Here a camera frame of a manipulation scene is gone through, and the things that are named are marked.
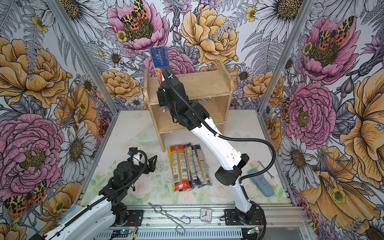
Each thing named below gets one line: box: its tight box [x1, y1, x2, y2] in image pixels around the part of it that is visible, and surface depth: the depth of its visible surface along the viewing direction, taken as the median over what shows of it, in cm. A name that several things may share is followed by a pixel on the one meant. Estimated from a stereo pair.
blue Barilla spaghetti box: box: [149, 46, 170, 85], surface depth 62 cm
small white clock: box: [200, 207, 213, 223], surface depth 75 cm
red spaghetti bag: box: [170, 145, 192, 192], surface depth 86 cm
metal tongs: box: [147, 202, 191, 235], surface depth 76 cm
